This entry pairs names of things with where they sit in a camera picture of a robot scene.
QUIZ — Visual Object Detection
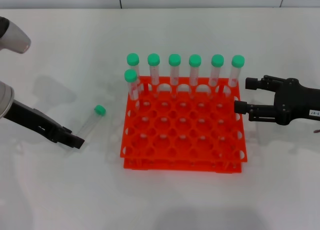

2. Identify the green-capped test tube red print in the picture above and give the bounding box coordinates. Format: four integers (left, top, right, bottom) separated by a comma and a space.
188, 53, 203, 100
147, 53, 161, 97
226, 54, 246, 98
208, 54, 225, 98
126, 52, 146, 91
168, 53, 182, 100
123, 68, 141, 111

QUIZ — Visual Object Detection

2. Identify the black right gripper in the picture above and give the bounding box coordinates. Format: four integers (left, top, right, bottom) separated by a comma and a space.
234, 74, 320, 127

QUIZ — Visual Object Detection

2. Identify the left wrist camera housing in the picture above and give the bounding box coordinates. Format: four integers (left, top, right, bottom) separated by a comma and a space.
0, 15, 32, 55

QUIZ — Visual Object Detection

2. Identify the orange test tube rack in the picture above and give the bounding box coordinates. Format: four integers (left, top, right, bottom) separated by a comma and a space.
119, 76, 249, 175

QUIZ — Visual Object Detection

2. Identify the clear green-capped test tube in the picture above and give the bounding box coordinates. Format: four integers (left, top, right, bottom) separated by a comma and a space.
76, 104, 107, 138

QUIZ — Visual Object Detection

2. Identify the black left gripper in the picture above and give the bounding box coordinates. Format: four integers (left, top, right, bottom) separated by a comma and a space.
4, 98, 86, 150

